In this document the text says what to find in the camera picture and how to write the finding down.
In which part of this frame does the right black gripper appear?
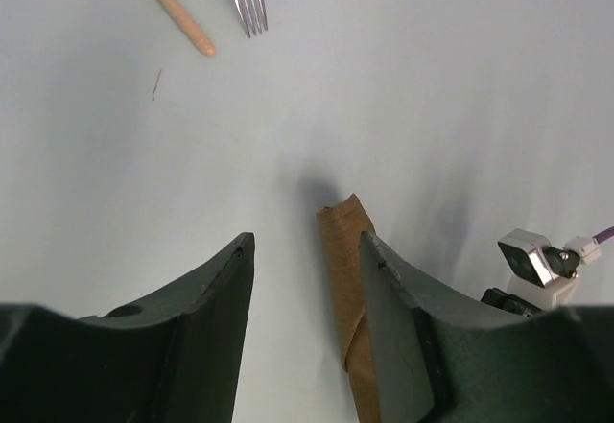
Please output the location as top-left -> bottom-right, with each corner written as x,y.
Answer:
481,288 -> 532,317

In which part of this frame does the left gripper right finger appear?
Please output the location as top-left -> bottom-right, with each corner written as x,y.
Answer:
360,233 -> 613,422

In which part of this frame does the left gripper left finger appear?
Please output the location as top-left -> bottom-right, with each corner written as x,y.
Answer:
1,233 -> 255,422

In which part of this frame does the brown cloth napkin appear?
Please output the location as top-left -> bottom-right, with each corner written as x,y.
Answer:
317,195 -> 382,422

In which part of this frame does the spoon with wooden handle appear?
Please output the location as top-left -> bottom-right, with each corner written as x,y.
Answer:
156,0 -> 216,58

